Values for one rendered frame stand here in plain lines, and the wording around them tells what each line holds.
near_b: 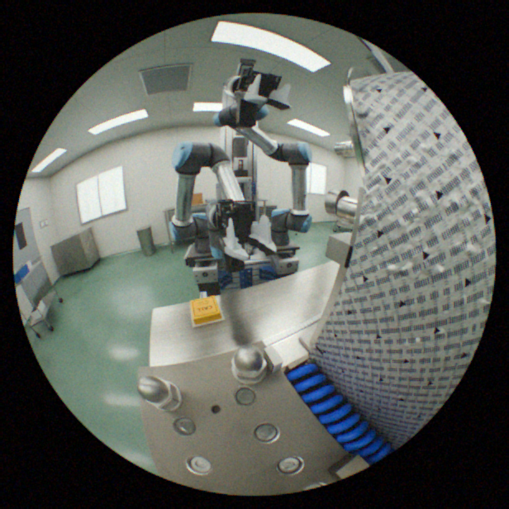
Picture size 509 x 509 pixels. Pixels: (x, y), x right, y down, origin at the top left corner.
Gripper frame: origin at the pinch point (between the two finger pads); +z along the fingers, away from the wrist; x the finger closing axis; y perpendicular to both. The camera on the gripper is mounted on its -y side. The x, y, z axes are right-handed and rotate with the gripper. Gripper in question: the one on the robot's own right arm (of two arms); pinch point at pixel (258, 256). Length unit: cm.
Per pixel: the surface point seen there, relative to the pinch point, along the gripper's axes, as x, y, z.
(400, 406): -0.2, -0.8, 24.9
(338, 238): 7.3, 4.7, 8.0
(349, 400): -0.2, -5.8, 21.8
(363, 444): -2.8, -4.8, 26.7
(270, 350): -4.6, -3.6, 12.4
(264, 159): 182, 84, -341
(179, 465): -17.2, -6.0, 21.5
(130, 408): -101, -109, -4
